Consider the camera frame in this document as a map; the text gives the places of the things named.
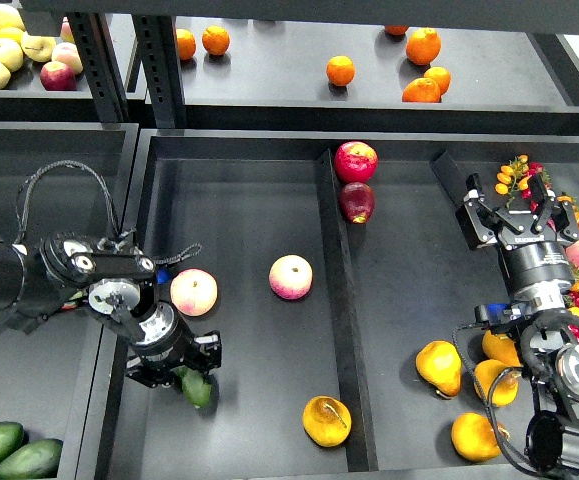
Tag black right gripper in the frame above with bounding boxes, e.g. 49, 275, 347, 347
455, 173, 579, 305

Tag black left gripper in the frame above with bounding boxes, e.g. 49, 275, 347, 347
124, 302, 222, 388

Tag dark green avocado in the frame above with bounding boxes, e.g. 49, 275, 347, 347
177, 367, 212, 408

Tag yellow orange pear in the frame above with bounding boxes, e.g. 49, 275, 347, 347
302, 396, 352, 448

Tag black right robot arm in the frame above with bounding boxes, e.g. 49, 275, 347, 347
456, 174, 579, 479

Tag yellow pear under arm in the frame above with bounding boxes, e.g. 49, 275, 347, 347
474, 359, 519, 407

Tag yellow pear middle of pile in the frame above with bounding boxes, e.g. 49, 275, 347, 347
481, 330, 522, 367

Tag yellow pear of pile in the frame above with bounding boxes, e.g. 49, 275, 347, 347
481, 330, 522, 367
415, 340, 462, 399

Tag yellow pear left of pile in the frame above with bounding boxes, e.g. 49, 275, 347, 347
415, 340, 462, 399

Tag avocado bottom right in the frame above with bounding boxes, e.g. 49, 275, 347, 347
0, 438, 63, 479

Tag yellow pear bottom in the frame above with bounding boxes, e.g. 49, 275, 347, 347
451, 412, 502, 463

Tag cherry tomato bunch top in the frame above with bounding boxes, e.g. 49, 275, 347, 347
495, 154, 551, 211

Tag pink apple left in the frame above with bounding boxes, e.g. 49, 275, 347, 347
170, 269, 218, 317

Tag pink apple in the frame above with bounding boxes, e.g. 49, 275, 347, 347
170, 269, 218, 317
269, 254, 313, 300

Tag black left tray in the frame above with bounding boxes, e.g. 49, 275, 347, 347
0, 122, 138, 479

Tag pink apple centre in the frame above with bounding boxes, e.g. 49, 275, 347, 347
269, 254, 313, 300

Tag black upper right shelf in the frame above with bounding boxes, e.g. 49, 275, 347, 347
181, 19, 579, 135

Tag black shelf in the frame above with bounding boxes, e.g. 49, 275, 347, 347
181, 19, 579, 135
0, 13, 140, 124

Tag orange front right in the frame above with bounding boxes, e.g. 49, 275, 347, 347
401, 77, 441, 103

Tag orange behind right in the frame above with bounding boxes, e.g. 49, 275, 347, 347
423, 66, 452, 96

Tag dark red apple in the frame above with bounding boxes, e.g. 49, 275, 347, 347
339, 182, 375, 224

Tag bright red apple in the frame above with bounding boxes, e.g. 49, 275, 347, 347
334, 141, 379, 184

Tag black centre divided tray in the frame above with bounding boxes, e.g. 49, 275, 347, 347
100, 132, 579, 479

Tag large orange top right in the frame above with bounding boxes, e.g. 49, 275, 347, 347
405, 27, 442, 66

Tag orange top partly hidden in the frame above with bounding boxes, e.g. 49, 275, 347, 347
384, 25, 409, 37

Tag orange centre shelf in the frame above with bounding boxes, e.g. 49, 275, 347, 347
326, 55, 356, 87

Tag black upper left shelf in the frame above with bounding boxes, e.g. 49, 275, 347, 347
0, 13, 140, 124

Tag red apple on shelf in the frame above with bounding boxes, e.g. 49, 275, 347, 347
40, 61, 77, 91

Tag orange far left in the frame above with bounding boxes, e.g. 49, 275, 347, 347
176, 28, 197, 61

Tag pink peach on shelf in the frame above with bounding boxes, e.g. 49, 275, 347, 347
51, 42, 83, 76

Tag black perforated shelf post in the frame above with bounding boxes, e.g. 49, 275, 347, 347
132, 14, 187, 129

